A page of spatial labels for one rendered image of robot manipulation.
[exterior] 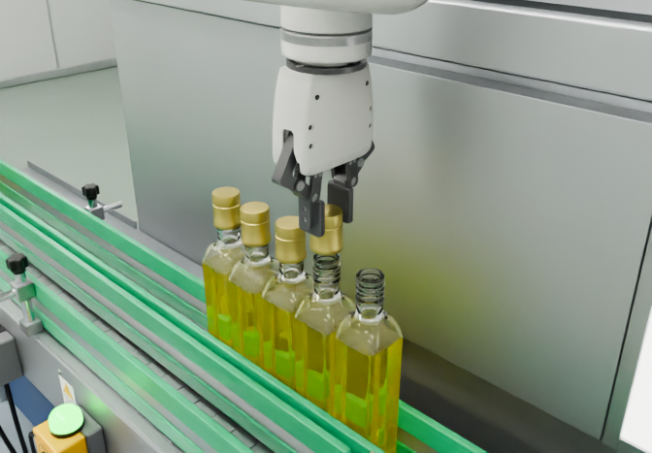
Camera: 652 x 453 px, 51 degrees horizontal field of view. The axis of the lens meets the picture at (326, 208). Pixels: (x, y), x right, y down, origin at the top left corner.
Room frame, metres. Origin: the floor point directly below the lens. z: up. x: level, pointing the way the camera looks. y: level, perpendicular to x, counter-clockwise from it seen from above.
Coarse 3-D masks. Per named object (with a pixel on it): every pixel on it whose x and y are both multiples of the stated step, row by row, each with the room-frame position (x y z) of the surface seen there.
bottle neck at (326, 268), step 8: (320, 256) 0.64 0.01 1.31; (328, 256) 0.64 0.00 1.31; (336, 256) 0.63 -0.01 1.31; (312, 264) 0.63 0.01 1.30; (320, 264) 0.62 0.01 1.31; (328, 264) 0.62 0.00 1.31; (336, 264) 0.62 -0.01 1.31; (320, 272) 0.62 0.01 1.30; (328, 272) 0.62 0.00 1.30; (336, 272) 0.62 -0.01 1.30; (320, 280) 0.62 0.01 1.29; (328, 280) 0.62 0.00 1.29; (336, 280) 0.62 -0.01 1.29; (320, 288) 0.62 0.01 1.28; (328, 288) 0.62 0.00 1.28; (336, 288) 0.62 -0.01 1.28; (320, 296) 0.62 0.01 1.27; (328, 296) 0.62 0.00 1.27; (336, 296) 0.62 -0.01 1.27
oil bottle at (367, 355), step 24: (384, 312) 0.60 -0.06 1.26; (336, 336) 0.59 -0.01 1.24; (360, 336) 0.57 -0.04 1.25; (384, 336) 0.57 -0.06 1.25; (336, 360) 0.59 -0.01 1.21; (360, 360) 0.56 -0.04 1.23; (384, 360) 0.57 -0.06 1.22; (336, 384) 0.59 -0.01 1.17; (360, 384) 0.56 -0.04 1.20; (384, 384) 0.57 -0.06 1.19; (336, 408) 0.59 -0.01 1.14; (360, 408) 0.56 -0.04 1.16; (384, 408) 0.57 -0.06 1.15; (360, 432) 0.56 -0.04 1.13; (384, 432) 0.57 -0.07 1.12
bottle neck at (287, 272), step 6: (282, 264) 0.66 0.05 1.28; (288, 264) 0.66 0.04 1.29; (294, 264) 0.66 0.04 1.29; (300, 264) 0.66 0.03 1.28; (282, 270) 0.66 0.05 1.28; (288, 270) 0.66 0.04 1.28; (294, 270) 0.66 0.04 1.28; (300, 270) 0.66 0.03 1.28; (282, 276) 0.66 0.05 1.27; (288, 276) 0.66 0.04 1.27; (294, 276) 0.66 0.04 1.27; (300, 276) 0.66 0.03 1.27
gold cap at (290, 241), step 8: (288, 216) 0.68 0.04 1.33; (296, 216) 0.68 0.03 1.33; (280, 224) 0.67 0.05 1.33; (288, 224) 0.67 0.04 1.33; (296, 224) 0.67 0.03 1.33; (280, 232) 0.66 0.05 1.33; (288, 232) 0.66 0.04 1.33; (296, 232) 0.66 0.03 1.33; (304, 232) 0.67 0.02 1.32; (280, 240) 0.66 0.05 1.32; (288, 240) 0.66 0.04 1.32; (296, 240) 0.66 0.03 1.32; (304, 240) 0.67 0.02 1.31; (280, 248) 0.66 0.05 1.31; (288, 248) 0.66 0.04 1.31; (296, 248) 0.66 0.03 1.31; (304, 248) 0.66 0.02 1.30; (280, 256) 0.66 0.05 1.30; (288, 256) 0.66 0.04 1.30; (296, 256) 0.66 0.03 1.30; (304, 256) 0.66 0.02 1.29
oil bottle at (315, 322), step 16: (304, 304) 0.62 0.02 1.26; (320, 304) 0.62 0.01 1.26; (336, 304) 0.62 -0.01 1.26; (352, 304) 0.63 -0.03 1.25; (304, 320) 0.62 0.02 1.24; (320, 320) 0.60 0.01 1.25; (336, 320) 0.60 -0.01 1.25; (304, 336) 0.62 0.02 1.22; (320, 336) 0.60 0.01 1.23; (304, 352) 0.62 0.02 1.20; (320, 352) 0.60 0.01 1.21; (304, 368) 0.62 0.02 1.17; (320, 368) 0.60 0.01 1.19; (304, 384) 0.62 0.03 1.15; (320, 384) 0.60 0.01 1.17; (320, 400) 0.60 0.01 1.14
